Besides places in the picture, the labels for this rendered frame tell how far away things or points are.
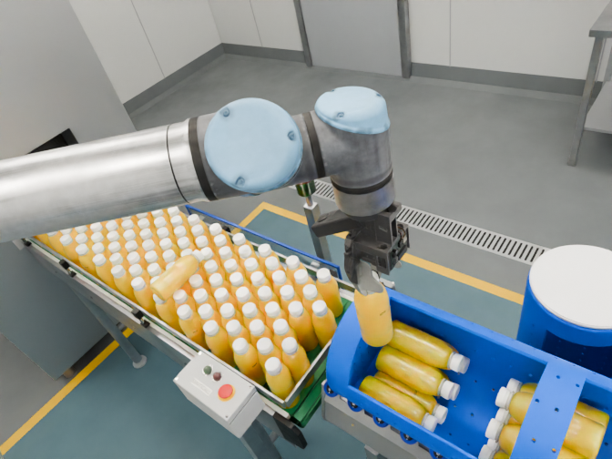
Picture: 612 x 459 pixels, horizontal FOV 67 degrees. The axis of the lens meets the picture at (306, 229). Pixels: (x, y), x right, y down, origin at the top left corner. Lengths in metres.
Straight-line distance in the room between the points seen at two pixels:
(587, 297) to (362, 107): 0.93
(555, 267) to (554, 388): 0.52
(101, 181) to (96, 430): 2.34
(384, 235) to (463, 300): 1.94
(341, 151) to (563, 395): 0.61
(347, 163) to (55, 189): 0.34
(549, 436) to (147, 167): 0.78
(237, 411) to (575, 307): 0.87
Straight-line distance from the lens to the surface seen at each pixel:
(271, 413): 1.36
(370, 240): 0.73
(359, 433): 1.33
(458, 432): 1.21
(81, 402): 2.92
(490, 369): 1.23
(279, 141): 0.45
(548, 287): 1.37
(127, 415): 2.72
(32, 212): 0.54
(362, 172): 0.62
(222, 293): 1.41
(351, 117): 0.58
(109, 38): 5.43
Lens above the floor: 2.08
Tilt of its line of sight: 42 degrees down
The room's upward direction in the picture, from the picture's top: 16 degrees counter-clockwise
